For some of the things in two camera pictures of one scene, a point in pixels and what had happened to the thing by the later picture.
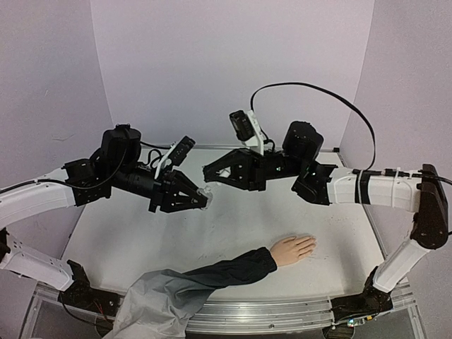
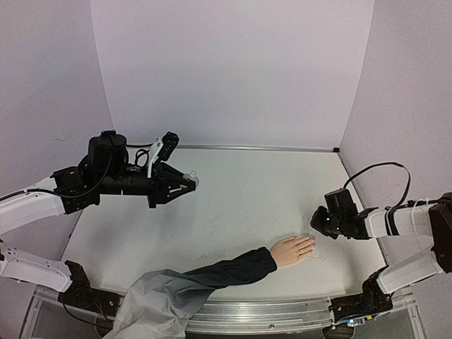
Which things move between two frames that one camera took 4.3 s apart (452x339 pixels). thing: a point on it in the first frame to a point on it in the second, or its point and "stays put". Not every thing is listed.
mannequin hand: [292, 249] stays put
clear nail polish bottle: [206, 191] to [193, 176]
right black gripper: [252, 169] to [321, 224]
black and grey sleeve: [162, 304] stays put
